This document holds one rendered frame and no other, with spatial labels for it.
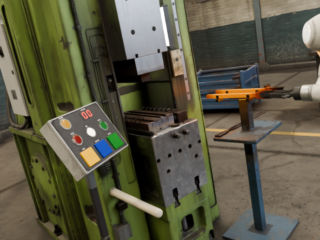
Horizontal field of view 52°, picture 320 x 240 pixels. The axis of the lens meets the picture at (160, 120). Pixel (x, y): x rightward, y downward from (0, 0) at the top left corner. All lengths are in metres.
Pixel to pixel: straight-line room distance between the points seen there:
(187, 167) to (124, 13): 0.99
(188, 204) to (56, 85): 1.13
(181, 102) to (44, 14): 1.03
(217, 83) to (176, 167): 3.74
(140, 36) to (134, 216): 1.11
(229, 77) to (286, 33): 4.16
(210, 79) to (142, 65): 3.87
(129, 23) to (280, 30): 7.85
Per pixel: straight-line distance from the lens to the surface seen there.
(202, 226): 2.38
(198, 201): 2.23
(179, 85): 2.25
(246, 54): 9.97
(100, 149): 1.52
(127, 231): 2.11
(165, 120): 2.00
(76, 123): 1.54
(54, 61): 2.19
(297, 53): 9.43
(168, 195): 2.03
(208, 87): 5.74
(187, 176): 2.10
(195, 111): 2.38
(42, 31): 2.20
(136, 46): 1.88
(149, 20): 1.95
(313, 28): 1.29
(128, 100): 2.40
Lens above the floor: 1.44
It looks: 14 degrees down
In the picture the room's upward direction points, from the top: 11 degrees counter-clockwise
